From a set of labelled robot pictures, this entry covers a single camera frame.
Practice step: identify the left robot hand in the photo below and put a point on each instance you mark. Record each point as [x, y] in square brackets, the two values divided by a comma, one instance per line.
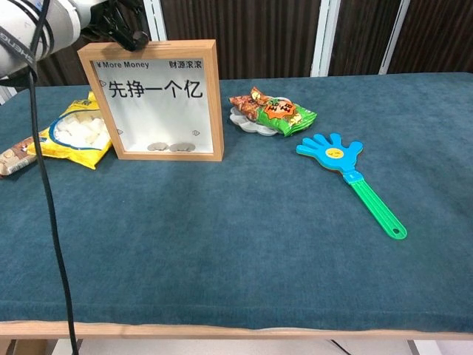
[118, 26]

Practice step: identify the silver coin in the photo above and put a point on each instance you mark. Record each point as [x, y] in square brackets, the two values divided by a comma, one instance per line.
[175, 147]
[188, 146]
[160, 146]
[151, 147]

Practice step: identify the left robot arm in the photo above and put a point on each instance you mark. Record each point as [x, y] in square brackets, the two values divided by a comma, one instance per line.
[55, 22]

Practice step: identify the blue hand clapper toy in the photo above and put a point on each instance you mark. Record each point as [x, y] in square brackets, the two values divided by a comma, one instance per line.
[332, 153]

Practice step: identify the yellow marshmallow bag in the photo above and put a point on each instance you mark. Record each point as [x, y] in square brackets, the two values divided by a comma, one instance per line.
[74, 148]

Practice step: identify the orange-brown snack packet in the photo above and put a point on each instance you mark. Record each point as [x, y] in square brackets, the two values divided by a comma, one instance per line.
[245, 105]

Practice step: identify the grey flower-shaped plate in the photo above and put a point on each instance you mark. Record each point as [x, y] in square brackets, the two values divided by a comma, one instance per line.
[244, 124]

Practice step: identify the brown snack bar packet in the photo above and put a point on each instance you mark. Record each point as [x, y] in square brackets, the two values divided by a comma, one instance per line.
[15, 157]

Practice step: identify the green snack packet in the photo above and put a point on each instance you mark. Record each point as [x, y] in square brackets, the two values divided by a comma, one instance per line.
[292, 118]

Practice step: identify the dark teal tablecloth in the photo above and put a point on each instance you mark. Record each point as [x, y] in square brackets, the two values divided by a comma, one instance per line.
[258, 240]

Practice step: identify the wooden coin box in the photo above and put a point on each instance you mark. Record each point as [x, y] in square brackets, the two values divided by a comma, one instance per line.
[148, 47]

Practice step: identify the white partition post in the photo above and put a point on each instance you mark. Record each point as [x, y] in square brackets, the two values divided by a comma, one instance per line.
[325, 37]
[394, 37]
[155, 18]
[5, 92]

